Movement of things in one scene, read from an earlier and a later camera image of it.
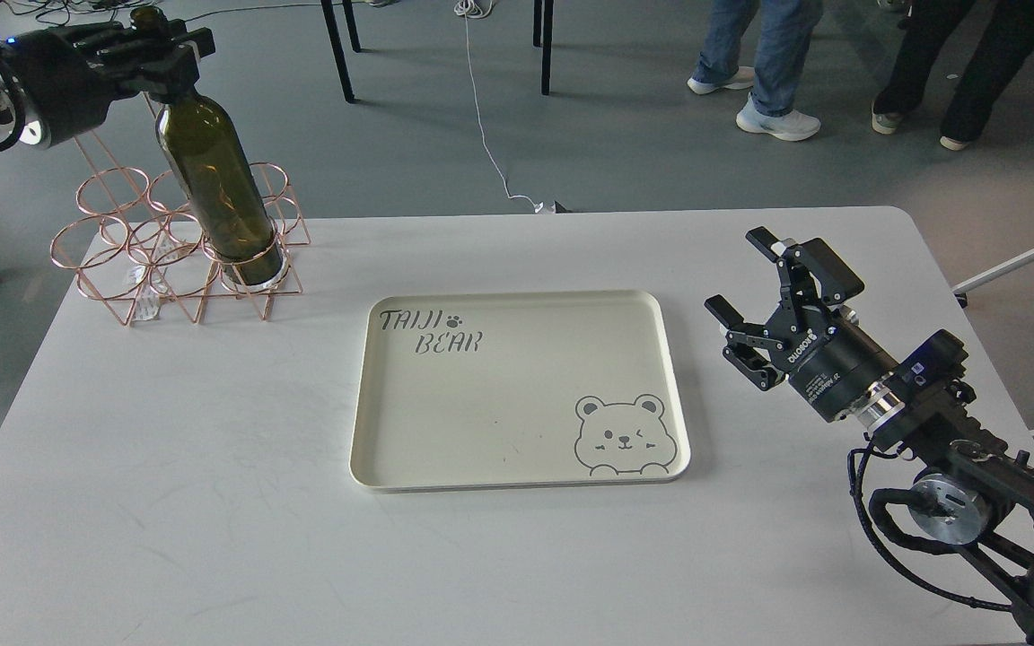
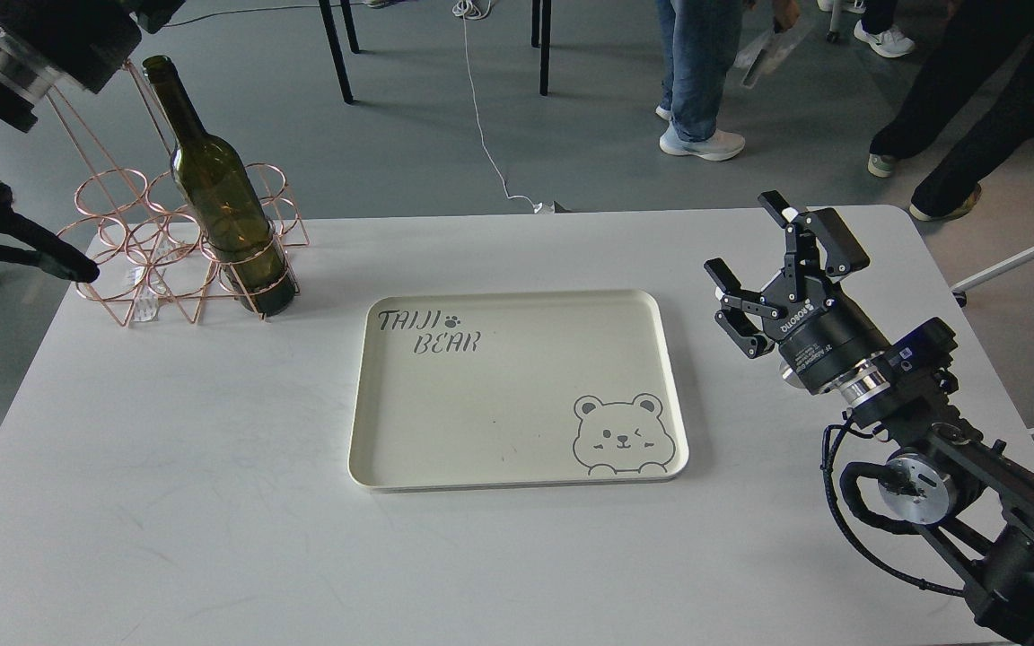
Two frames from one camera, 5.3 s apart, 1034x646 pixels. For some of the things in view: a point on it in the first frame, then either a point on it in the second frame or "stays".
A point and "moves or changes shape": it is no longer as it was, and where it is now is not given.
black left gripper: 73,74 -> 83,40
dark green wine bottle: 227,199 moves or changes shape
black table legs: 547,40 stays
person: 785,28 -> 697,40
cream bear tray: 472,389 stays
